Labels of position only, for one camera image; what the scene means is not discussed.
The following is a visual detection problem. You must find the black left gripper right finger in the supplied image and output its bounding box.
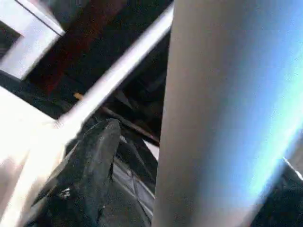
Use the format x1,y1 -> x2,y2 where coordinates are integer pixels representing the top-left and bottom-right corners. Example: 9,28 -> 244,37
250,157 -> 303,227

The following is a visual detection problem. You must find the white glass door cabinet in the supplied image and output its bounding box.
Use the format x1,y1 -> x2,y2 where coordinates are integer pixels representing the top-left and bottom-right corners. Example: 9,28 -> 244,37
0,0 -> 66,81

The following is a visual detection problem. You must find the long black rod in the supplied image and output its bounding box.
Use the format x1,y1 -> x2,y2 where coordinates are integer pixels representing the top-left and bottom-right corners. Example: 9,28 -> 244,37
101,106 -> 161,145

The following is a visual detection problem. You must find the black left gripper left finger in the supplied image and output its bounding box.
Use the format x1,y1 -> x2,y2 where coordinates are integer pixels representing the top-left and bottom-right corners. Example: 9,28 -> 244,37
26,118 -> 122,227

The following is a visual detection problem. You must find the white plastic table leg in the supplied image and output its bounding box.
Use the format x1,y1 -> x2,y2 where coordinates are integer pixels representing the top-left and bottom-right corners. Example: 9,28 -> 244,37
151,0 -> 303,227
56,3 -> 175,130

